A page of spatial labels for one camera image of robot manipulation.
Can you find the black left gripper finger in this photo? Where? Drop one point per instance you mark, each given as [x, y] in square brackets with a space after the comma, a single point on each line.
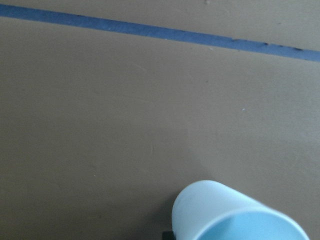
[168, 235]

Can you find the light blue plastic cup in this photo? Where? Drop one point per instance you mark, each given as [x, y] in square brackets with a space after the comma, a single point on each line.
[210, 210]

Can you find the long blue tape strip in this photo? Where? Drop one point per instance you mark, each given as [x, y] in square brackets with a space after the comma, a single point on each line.
[151, 31]

